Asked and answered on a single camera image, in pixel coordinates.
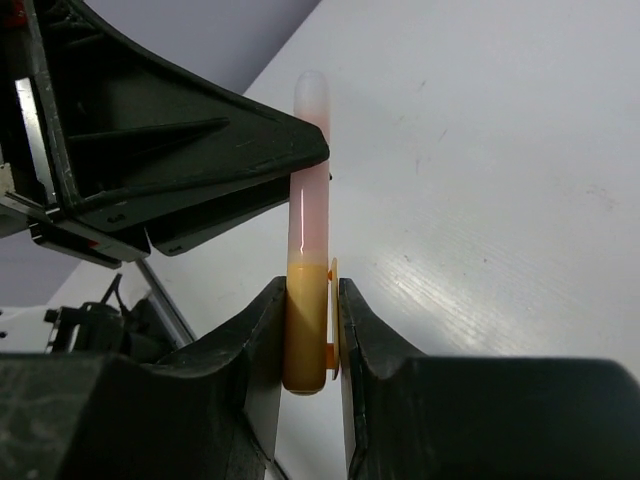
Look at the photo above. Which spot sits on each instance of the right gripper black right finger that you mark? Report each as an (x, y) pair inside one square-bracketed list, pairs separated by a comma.
[(410, 415)]

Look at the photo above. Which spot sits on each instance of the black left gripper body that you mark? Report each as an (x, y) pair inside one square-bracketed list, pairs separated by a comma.
[(35, 170)]

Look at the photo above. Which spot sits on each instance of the orange highlighter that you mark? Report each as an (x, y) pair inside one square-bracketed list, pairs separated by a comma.
[(306, 347)]

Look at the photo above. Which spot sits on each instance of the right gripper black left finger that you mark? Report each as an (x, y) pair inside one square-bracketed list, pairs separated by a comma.
[(206, 411)]

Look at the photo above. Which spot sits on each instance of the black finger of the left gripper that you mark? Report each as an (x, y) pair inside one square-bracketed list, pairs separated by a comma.
[(181, 231), (126, 123)]

